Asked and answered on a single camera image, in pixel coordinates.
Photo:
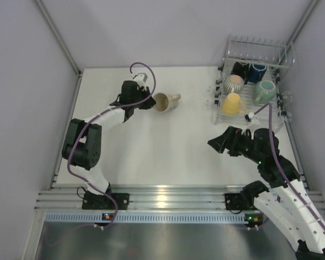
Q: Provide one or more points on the grey striped mug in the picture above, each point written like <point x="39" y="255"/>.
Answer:
<point x="233" y="84"/>

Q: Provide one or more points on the perforated cable duct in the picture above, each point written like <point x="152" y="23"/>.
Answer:
<point x="143" y="218"/>

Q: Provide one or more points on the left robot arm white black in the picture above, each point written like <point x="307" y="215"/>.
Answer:
<point x="82" y="145"/>

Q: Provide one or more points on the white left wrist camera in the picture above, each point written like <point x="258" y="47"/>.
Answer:
<point x="140" y="78"/>

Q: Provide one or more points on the black mug cream inside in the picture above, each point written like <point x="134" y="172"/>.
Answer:
<point x="240" y="69"/>

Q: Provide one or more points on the right aluminium frame post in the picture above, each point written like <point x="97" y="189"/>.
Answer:
<point x="302" y="21"/>

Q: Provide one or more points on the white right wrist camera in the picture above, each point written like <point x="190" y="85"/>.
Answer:
<point x="252" y="122"/>

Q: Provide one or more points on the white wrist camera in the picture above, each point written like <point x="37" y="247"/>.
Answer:
<point x="252" y="122"/>
<point x="140" y="78"/>

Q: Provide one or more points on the yellow mug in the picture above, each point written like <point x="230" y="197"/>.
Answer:
<point x="233" y="105"/>

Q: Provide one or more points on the clear dish rack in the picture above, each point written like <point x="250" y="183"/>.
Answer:
<point x="247" y="91"/>

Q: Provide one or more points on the left aluminium frame post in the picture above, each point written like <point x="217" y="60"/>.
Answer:
<point x="57" y="35"/>

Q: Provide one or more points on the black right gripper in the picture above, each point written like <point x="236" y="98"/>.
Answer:
<point x="229" y="140"/>

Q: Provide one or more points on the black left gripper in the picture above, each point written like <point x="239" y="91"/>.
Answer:
<point x="149" y="102"/>

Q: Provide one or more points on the teal green mug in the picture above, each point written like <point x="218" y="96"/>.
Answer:
<point x="263" y="92"/>

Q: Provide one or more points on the tall beige floral cup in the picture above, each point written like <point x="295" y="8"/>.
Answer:
<point x="166" y="102"/>

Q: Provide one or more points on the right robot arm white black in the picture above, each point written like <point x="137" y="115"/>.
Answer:
<point x="281" y="196"/>

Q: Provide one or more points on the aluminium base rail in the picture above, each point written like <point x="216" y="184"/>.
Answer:
<point x="143" y="198"/>

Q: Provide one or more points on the dark blue mug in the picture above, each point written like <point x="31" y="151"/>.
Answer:
<point x="256" y="72"/>

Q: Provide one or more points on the aluminium frame post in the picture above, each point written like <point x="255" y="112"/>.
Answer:
<point x="57" y="35"/>
<point x="302" y="21"/>

